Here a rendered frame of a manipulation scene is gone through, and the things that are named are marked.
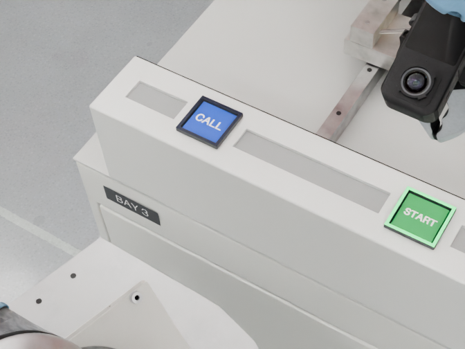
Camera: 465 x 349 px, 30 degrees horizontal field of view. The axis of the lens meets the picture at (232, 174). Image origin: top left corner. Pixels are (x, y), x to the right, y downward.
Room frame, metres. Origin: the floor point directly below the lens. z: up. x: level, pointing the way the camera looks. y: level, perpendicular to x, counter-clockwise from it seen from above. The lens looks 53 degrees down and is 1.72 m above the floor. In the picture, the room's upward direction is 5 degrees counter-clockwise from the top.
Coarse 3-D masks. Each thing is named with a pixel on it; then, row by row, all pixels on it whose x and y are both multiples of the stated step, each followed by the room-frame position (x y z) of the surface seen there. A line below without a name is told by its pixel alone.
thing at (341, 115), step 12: (420, 0) 0.92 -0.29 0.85; (408, 12) 0.90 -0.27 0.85; (360, 72) 0.80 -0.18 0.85; (372, 72) 0.79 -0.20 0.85; (384, 72) 0.82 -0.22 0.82; (360, 84) 0.77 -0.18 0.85; (372, 84) 0.79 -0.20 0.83; (348, 96) 0.75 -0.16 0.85; (360, 96) 0.75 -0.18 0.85; (336, 108) 0.74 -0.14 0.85; (348, 108) 0.73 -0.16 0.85; (336, 120) 0.72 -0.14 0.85; (348, 120) 0.73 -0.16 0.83; (324, 132) 0.70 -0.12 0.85; (336, 132) 0.70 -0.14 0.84
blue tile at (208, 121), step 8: (208, 104) 0.66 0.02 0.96; (200, 112) 0.65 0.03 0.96; (208, 112) 0.65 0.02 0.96; (216, 112) 0.65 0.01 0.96; (224, 112) 0.65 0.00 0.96; (192, 120) 0.64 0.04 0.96; (200, 120) 0.64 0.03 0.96; (208, 120) 0.64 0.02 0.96; (216, 120) 0.64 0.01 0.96; (224, 120) 0.64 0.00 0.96; (232, 120) 0.64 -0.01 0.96; (184, 128) 0.63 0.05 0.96; (192, 128) 0.63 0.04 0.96; (200, 128) 0.63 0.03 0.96; (208, 128) 0.63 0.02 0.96; (216, 128) 0.63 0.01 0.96; (224, 128) 0.63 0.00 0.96; (208, 136) 0.62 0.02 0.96; (216, 136) 0.61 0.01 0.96
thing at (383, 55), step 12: (396, 24) 0.85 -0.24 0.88; (408, 24) 0.85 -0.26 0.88; (348, 36) 0.84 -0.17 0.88; (384, 36) 0.83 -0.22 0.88; (396, 36) 0.83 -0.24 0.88; (348, 48) 0.83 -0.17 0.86; (360, 48) 0.82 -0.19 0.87; (372, 48) 0.81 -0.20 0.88; (384, 48) 0.81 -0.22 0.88; (396, 48) 0.80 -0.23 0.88; (372, 60) 0.81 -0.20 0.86; (384, 60) 0.80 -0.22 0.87
